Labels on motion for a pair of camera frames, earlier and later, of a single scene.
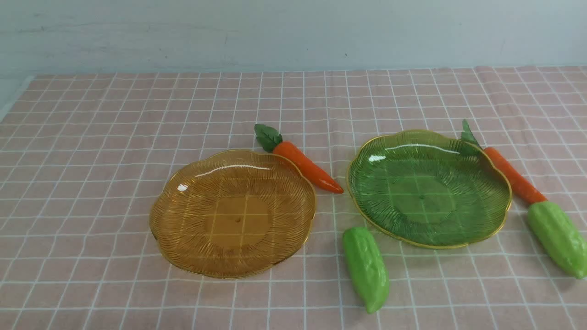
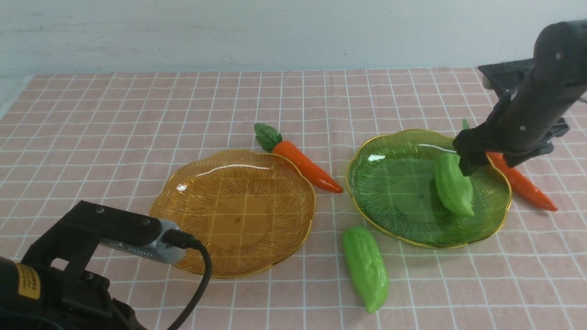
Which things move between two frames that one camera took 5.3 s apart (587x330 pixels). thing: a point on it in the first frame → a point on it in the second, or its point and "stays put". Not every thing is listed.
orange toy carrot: [271, 140] stays put
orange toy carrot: [525, 189] stays put
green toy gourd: [560, 237] → [455, 188]
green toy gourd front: [367, 267] stays put
